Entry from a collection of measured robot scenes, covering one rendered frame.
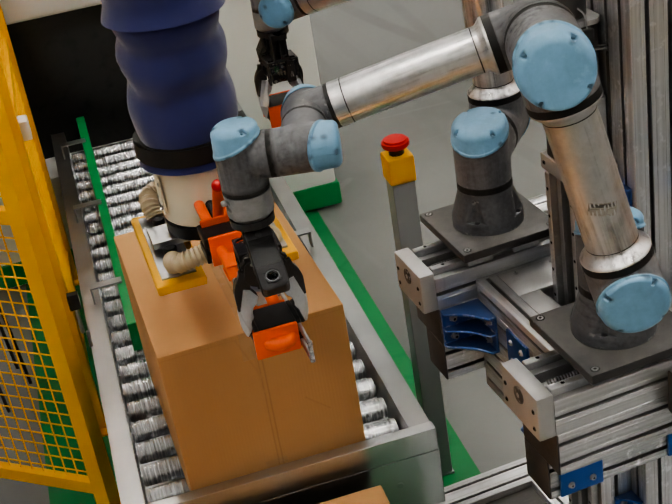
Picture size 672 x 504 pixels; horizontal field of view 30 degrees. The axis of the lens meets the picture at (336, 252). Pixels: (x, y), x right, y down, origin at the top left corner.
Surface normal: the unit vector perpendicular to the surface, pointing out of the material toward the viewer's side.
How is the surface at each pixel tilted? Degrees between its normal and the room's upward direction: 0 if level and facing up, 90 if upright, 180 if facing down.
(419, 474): 90
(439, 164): 0
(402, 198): 90
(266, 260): 28
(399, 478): 90
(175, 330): 0
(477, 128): 7
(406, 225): 90
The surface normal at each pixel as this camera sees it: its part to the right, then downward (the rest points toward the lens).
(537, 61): -0.03, 0.38
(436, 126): -0.14, -0.86
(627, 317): 0.06, 0.58
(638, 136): 0.35, 0.41
